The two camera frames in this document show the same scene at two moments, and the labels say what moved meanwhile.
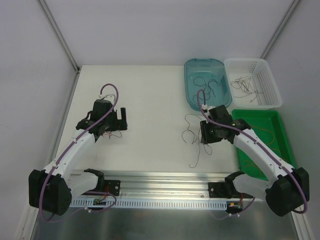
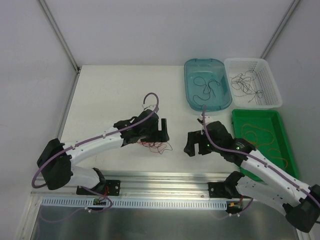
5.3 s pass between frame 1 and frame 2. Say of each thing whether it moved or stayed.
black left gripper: moved
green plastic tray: stayed
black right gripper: moved
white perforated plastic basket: stayed
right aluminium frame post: stayed
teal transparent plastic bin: stayed
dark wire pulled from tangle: moved
